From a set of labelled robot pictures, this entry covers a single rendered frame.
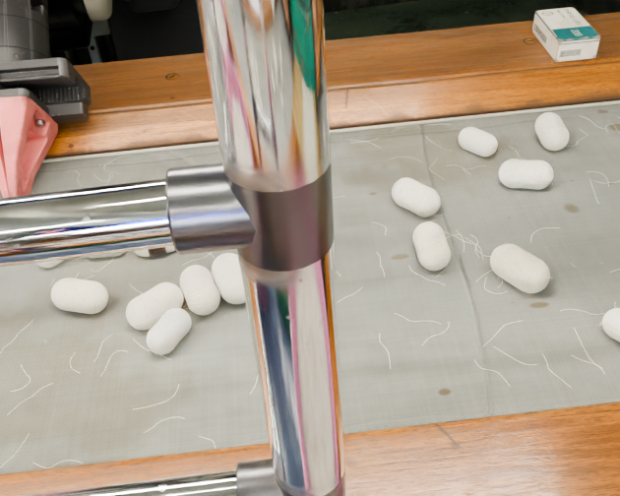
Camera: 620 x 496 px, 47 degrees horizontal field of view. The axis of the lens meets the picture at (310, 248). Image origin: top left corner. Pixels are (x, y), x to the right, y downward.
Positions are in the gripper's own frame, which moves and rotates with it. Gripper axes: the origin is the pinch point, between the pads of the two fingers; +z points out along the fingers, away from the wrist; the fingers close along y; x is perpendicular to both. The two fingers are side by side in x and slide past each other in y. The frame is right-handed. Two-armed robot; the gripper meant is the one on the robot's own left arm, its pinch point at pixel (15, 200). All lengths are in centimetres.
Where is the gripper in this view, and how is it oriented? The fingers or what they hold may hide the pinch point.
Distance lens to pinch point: 56.0
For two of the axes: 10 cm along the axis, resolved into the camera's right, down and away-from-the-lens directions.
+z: 0.9, 9.9, -1.3
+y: 10.0, -0.9, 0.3
